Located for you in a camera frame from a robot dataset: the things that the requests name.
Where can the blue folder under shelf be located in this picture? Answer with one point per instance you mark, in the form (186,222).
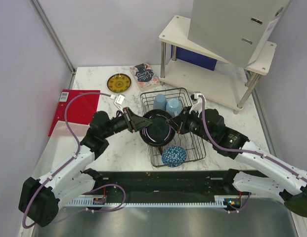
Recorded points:
(195,58)

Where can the black wire dish rack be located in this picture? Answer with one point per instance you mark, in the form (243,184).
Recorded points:
(193,144)

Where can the yellow patterned plate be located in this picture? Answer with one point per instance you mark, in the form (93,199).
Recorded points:
(119,83)

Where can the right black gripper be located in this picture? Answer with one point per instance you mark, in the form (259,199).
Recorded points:
(184,116)

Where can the clear plastic sleeve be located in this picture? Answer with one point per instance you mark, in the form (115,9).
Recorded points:
(60,146)

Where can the floral cover book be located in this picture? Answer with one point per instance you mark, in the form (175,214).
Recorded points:
(145,77)

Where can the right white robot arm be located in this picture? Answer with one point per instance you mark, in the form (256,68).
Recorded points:
(281,182)

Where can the blue white patterned bowl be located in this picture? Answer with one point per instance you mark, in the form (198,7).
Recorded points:
(174,156)

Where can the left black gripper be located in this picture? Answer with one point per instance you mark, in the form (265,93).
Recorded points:
(134,122)

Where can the red plastic folder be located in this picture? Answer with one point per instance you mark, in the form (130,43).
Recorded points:
(80,111)

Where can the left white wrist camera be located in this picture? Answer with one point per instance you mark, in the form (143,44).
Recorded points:
(118,100)

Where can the white two-tier shelf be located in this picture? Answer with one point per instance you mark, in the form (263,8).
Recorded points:
(227,84)

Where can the black plate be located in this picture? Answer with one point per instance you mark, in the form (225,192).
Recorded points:
(159,133)

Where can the white cable duct rail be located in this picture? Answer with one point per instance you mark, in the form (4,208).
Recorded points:
(98,202)

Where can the blue plastic tumbler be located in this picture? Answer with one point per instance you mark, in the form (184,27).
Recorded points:
(160,102)

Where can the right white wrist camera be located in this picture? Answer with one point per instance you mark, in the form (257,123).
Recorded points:
(199,101)

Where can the grey ring binder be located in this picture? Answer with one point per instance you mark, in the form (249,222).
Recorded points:
(235,30)

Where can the light blue ceramic mug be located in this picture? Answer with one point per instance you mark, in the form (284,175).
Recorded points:
(173,107)

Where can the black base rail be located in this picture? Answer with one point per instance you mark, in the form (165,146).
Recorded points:
(165,185)

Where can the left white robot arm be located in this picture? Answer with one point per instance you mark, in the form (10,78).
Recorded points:
(42,198)

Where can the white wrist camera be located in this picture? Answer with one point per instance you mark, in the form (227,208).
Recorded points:
(199,101)
(118,100)

